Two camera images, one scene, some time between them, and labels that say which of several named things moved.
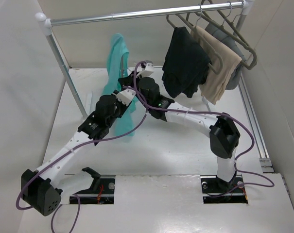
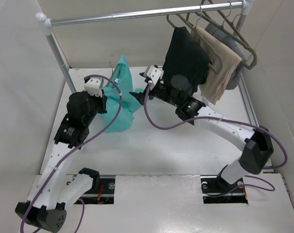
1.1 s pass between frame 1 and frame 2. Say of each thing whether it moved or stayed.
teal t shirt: moved
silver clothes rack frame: stayed
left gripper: moved
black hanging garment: stayed
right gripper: moved
